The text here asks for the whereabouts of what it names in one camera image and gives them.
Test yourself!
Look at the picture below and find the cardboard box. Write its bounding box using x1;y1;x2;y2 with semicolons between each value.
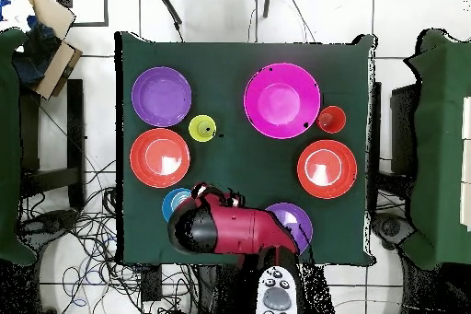
10;0;84;100

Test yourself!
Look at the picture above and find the yellow cup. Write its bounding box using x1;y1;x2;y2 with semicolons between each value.
188;114;218;143

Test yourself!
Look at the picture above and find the large pink bowl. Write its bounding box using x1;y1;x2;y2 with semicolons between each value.
243;62;322;141

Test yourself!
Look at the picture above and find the blue bowl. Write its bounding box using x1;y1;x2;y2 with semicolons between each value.
161;187;194;223

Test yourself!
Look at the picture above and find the dark green tablecloth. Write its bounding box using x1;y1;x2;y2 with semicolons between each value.
115;30;376;266

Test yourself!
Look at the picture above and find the stack of white boxes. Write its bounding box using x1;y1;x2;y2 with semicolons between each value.
461;96;471;232

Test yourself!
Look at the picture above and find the black bench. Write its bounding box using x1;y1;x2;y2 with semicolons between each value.
19;78;86;212

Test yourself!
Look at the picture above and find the tangle of black cables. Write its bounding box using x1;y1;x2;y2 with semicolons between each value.
21;158;200;314

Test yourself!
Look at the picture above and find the orange cup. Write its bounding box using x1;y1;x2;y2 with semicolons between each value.
316;105;348;134

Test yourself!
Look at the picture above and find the black power adapter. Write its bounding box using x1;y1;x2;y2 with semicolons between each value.
141;263;163;302

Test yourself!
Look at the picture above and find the dark floor frame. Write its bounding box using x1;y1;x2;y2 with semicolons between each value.
54;0;109;28

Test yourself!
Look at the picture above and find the large orange bowl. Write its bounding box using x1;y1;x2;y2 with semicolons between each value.
296;139;359;200
129;127;191;189

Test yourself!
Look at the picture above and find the green covered side table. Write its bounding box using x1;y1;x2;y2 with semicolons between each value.
400;29;471;271
0;28;38;266

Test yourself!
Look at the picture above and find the black pedestal leg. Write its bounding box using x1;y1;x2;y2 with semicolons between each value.
371;212;415;250
17;209;80;245

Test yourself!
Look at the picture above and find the purple bowl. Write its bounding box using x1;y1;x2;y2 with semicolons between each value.
264;202;315;254
131;65;193;128

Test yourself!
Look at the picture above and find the black side stand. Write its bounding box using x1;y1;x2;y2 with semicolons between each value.
389;83;419;175

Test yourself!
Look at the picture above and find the dark blue cloth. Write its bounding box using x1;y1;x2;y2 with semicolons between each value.
12;15;62;87

